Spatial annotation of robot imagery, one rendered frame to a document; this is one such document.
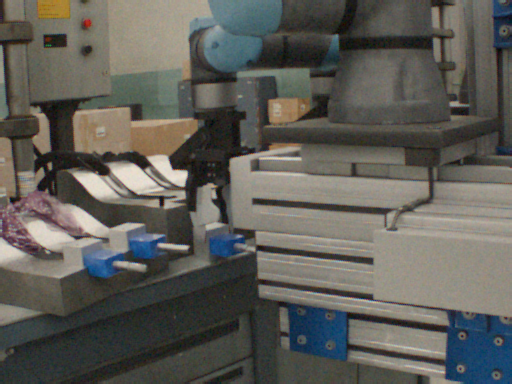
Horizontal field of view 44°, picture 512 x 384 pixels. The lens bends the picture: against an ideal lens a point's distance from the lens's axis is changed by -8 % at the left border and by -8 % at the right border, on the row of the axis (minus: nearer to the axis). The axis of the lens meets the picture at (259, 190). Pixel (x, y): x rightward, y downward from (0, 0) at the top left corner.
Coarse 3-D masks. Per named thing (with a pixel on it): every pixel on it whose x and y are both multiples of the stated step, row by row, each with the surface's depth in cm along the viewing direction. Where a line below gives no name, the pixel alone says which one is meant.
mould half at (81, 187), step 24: (120, 168) 140; (168, 168) 147; (72, 192) 134; (96, 192) 130; (144, 192) 134; (168, 192) 132; (96, 216) 129; (120, 216) 122; (144, 216) 117; (168, 216) 113; (168, 240) 113; (192, 240) 117
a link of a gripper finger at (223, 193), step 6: (222, 186) 114; (228, 186) 114; (216, 192) 115; (222, 192) 114; (228, 192) 115; (222, 198) 114; (228, 198) 115; (222, 204) 115; (228, 204) 115; (222, 210) 115; (228, 210) 115; (222, 216) 116; (228, 216) 115; (222, 222) 116; (228, 222) 115
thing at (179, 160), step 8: (200, 128) 110; (192, 136) 112; (200, 136) 110; (184, 144) 113; (192, 144) 112; (200, 144) 111; (176, 152) 115; (184, 152) 114; (168, 160) 117; (176, 160) 115; (184, 160) 114; (176, 168) 117; (184, 168) 117
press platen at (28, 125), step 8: (0, 120) 171; (8, 120) 166; (16, 120) 166; (24, 120) 167; (32, 120) 169; (0, 128) 166; (8, 128) 166; (16, 128) 167; (24, 128) 167; (32, 128) 169; (0, 136) 166; (8, 136) 167; (16, 136) 167; (24, 136) 168; (32, 136) 171
